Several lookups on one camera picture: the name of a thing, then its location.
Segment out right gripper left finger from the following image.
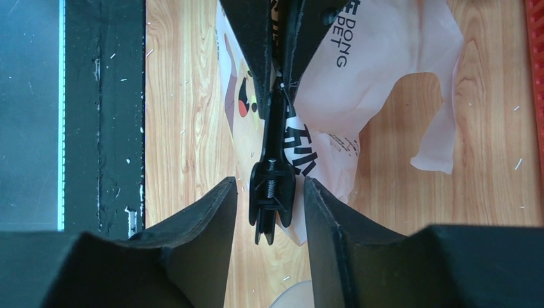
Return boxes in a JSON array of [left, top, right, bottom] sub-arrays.
[[114, 176, 237, 307]]

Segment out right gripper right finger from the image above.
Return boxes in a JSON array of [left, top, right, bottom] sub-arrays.
[[304, 178, 425, 307]]

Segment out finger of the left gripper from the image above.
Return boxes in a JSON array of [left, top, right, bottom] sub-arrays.
[[220, 0, 272, 119], [281, 0, 347, 92]]

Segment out pink cat litter bag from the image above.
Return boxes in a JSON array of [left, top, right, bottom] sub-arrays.
[[216, 1, 463, 245]]

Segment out black bag clip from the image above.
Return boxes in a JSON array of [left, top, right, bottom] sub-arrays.
[[249, 87, 296, 245]]

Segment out clear plastic scoop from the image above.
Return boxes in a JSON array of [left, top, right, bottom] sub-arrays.
[[269, 280, 315, 308]]

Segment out red plastic shopping basket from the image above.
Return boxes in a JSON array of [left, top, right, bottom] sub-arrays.
[[525, 0, 543, 174]]

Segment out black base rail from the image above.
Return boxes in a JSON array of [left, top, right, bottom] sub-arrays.
[[64, 1, 146, 239]]

